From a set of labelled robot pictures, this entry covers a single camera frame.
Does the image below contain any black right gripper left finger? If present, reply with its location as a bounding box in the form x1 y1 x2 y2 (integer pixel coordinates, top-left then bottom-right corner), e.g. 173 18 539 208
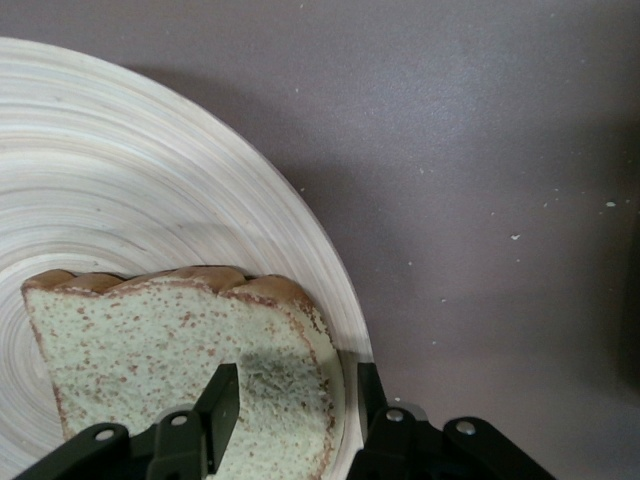
147 363 242 480

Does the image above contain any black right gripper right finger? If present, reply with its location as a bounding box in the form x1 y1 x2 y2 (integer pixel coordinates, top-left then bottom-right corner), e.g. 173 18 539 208
347 363 446 480

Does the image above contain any slice of brown-crust bread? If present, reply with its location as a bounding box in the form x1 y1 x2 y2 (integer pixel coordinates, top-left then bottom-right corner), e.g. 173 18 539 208
20 264 339 480

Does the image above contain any round wooden plate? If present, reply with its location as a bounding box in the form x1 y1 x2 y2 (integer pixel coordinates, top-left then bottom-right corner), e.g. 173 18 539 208
0 37 374 480

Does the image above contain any brown table cover sheet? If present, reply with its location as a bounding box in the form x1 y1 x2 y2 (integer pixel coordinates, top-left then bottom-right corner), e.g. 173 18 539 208
0 0 640 480

